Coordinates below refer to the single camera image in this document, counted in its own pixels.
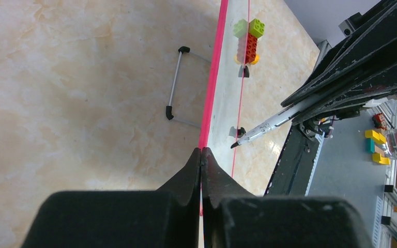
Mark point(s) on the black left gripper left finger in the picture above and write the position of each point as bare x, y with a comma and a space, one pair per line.
165, 217

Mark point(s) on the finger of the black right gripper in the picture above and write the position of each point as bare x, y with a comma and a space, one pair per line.
364, 64
359, 99

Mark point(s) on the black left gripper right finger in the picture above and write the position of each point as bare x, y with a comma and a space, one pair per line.
233, 217

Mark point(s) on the white whiteboard marker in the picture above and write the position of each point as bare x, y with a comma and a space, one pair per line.
275, 121

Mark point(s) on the pink framed whiteboard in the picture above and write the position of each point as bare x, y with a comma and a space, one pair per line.
221, 111

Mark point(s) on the black whiteboard clip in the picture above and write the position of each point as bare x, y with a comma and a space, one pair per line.
241, 132
246, 72

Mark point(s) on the yellow teal toy blocks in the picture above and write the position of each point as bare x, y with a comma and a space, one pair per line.
376, 145

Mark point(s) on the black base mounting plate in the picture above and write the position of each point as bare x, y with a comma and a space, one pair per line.
293, 167

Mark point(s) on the yellow round lego piece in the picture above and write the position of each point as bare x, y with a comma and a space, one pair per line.
255, 61

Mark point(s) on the green lego brick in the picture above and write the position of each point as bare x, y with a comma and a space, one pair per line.
256, 28

